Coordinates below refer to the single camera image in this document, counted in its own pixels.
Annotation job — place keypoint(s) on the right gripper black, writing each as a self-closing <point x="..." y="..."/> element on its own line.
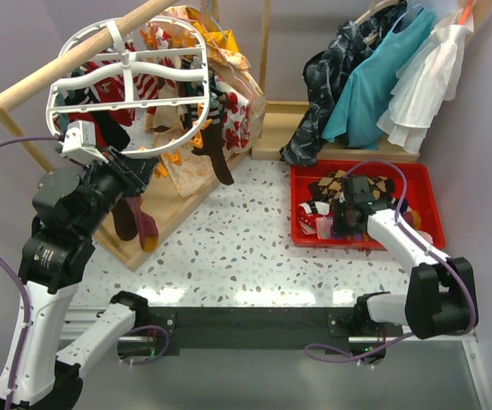
<point x="338" y="229"/>

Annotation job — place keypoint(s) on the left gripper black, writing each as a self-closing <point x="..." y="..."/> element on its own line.
<point x="135" y="172"/>

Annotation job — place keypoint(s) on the brown argyle sock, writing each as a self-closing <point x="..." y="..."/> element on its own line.
<point x="330" y="187"/>

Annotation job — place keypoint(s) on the brown sock grey cuff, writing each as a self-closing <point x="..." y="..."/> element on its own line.
<point x="124" y="221"/>

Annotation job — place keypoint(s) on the white round clip hanger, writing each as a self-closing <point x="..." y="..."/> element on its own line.
<point x="182" y="64"/>

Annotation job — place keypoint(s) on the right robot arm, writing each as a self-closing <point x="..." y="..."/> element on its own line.
<point x="441" y="295"/>

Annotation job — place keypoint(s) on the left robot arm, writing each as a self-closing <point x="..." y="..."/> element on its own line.
<point x="70" y="206"/>

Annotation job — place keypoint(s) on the black sock white stripes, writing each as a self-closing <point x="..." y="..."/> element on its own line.
<point x="108" y="131"/>

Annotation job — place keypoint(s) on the navy blue sock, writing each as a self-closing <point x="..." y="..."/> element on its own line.
<point x="402" y="205"/>

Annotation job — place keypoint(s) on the wooden clothes rack left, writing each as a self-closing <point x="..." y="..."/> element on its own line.
<point x="161" y="200"/>

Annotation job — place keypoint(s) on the wooden clothes rack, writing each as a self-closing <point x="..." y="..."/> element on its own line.
<point x="282" y="118"/>
<point x="161" y="200"/>

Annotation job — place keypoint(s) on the red plastic tray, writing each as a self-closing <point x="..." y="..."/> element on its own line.
<point x="419" y="195"/>

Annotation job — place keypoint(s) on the red white striped sock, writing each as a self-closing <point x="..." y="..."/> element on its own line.
<point x="112" y="90"/>

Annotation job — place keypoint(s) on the brown striped hanging sock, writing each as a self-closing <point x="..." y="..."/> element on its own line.
<point x="212" y="146"/>

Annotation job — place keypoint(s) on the floral cream garment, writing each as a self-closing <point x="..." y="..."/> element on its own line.
<point x="234" y="93"/>

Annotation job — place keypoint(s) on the teal dress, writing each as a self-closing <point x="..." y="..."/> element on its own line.
<point x="367" y="92"/>

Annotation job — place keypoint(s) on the wooden clothes rack right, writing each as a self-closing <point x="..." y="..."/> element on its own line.
<point x="282" y="118"/>

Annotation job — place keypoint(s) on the dark patterned garment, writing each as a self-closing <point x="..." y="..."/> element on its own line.
<point x="325" y="76"/>

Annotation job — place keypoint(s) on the white pleated dress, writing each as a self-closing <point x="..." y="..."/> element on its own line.
<point x="428" y="79"/>

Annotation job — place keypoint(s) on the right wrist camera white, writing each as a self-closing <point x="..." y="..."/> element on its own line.
<point x="357" y="190"/>

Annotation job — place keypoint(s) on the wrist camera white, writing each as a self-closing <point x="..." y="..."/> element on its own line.
<point x="357" y="190"/>
<point x="79" y="143"/>

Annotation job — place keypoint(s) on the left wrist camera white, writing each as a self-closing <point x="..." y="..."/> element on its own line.
<point x="79" y="143"/>

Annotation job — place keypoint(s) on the black mounting rail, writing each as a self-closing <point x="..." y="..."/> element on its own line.
<point x="256" y="328"/>

